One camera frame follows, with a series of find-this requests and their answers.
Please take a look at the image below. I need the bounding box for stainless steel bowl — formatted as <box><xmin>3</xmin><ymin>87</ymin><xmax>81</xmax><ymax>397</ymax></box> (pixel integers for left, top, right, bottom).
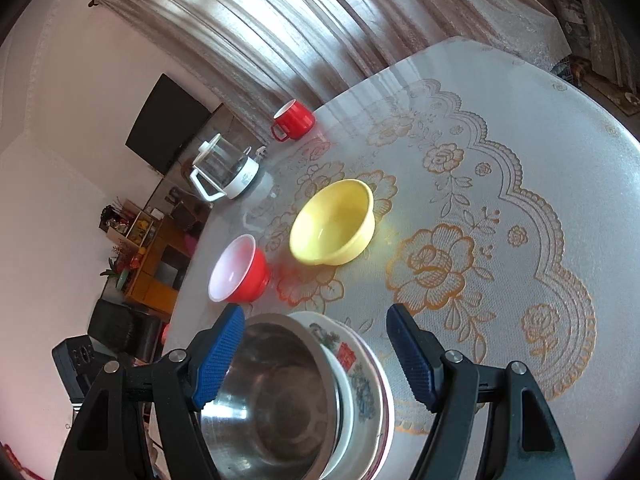
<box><xmin>200</xmin><ymin>314</ymin><xmax>341</xmax><ymax>479</ymax></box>

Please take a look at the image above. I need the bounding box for white plate red stamp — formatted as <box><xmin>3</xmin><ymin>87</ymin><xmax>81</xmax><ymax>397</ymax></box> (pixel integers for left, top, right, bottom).
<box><xmin>291</xmin><ymin>311</ymin><xmax>394</xmax><ymax>479</ymax></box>

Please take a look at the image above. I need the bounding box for yellow plastic bowl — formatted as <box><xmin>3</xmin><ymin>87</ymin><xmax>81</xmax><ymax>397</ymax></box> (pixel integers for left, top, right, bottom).
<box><xmin>288</xmin><ymin>179</ymin><xmax>375</xmax><ymax>266</ymax></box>

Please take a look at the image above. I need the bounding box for purple floral rimmed plate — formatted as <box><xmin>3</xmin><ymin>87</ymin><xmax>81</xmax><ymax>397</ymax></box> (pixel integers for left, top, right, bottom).
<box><xmin>349</xmin><ymin>330</ymin><xmax>395</xmax><ymax>479</ymax></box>

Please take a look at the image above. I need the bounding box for red bowl white inside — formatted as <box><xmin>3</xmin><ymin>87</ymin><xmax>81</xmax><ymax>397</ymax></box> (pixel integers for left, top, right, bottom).
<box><xmin>207</xmin><ymin>234</ymin><xmax>270</xmax><ymax>304</ymax></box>

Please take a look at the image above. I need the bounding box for wooden shelf cabinet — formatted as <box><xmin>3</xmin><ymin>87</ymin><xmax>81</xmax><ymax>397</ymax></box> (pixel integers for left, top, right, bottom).
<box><xmin>103</xmin><ymin>200</ymin><xmax>192</xmax><ymax>316</ymax></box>

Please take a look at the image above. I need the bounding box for lace floral tablecloth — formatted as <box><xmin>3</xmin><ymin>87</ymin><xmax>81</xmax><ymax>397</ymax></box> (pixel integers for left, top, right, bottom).
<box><xmin>167</xmin><ymin>39</ymin><xmax>639</xmax><ymax>479</ymax></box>

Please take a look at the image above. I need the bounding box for glass electric kettle white base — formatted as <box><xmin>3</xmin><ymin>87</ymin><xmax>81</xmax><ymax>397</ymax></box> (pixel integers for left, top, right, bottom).
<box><xmin>189</xmin><ymin>133</ymin><xmax>259</xmax><ymax>203</ymax></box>

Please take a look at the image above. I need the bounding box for red mug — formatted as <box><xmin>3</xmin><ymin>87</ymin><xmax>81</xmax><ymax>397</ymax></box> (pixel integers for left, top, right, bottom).
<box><xmin>271</xmin><ymin>100</ymin><xmax>316</xmax><ymax>142</ymax></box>

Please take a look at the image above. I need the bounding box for beige lace curtain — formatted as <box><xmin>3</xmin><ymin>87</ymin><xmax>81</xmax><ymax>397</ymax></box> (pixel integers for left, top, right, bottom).
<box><xmin>93</xmin><ymin>0</ymin><xmax>570</xmax><ymax>139</ymax></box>

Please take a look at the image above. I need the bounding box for black wall television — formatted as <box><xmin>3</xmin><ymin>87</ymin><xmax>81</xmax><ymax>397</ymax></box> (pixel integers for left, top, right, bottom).
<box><xmin>125</xmin><ymin>74</ymin><xmax>212</xmax><ymax>176</ymax></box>

